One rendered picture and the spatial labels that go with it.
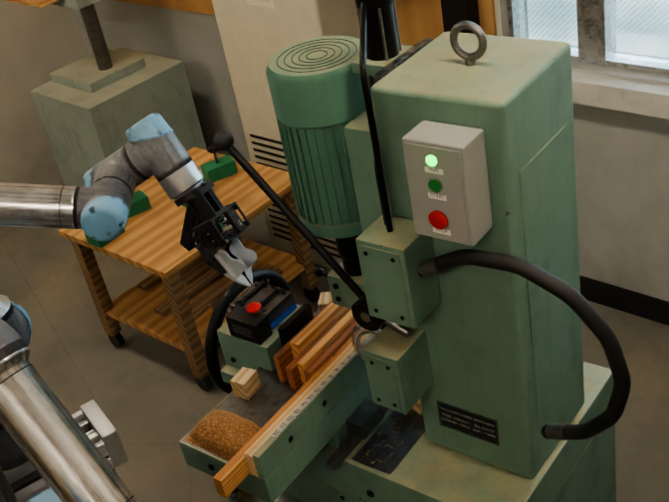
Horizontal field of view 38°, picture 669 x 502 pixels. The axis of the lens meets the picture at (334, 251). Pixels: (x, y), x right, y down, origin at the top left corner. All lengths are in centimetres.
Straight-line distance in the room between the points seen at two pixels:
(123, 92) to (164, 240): 95
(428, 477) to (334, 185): 55
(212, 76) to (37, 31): 98
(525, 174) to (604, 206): 182
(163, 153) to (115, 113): 218
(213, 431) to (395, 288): 47
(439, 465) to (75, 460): 74
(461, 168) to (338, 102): 32
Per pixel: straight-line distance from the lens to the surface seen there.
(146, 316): 347
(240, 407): 184
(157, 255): 311
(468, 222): 136
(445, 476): 177
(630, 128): 304
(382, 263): 147
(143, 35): 452
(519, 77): 139
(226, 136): 163
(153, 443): 322
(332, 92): 155
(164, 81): 406
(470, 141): 132
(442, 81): 141
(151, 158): 177
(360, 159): 156
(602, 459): 204
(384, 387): 164
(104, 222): 168
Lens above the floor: 208
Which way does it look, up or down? 32 degrees down
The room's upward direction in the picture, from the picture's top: 12 degrees counter-clockwise
